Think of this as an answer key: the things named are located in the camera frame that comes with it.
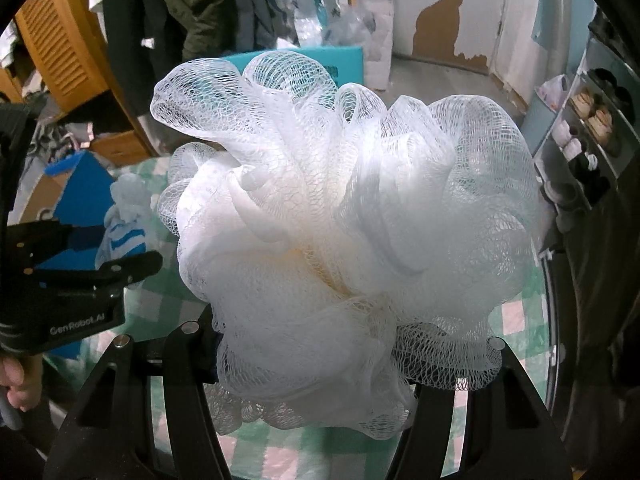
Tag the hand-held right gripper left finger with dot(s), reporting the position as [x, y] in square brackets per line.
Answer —
[192, 355]

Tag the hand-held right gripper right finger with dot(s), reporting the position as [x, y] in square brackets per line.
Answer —
[432, 425]

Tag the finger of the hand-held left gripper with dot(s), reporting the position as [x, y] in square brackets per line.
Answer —
[47, 242]
[130, 267]

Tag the white striped sock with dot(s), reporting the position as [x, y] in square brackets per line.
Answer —
[122, 225]

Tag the blue cardboard box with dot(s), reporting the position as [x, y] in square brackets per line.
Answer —
[85, 190]

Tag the white mesh bath sponge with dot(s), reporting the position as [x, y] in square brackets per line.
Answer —
[325, 235]

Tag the person's left hand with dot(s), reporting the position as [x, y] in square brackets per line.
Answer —
[22, 382]

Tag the pile of grey clothes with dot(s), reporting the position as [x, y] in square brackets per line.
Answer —
[57, 137]

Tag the wooden louvered cabinet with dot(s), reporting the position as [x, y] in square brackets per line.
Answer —
[65, 50]

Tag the black hanging jacket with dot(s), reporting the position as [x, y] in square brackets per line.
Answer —
[140, 20]

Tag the olive green hanging jacket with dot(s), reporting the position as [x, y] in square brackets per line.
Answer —
[205, 5]

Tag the grey blue hanging jacket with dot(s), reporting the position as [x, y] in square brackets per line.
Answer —
[255, 0]

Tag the teal cardboard box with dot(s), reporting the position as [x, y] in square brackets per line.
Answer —
[345, 62]

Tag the pile of clear plastic bags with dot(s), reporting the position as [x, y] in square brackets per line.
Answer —
[360, 25]

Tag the shoe rack with shoes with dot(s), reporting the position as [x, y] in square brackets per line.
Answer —
[595, 125]

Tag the white plastic bag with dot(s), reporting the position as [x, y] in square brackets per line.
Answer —
[552, 91]

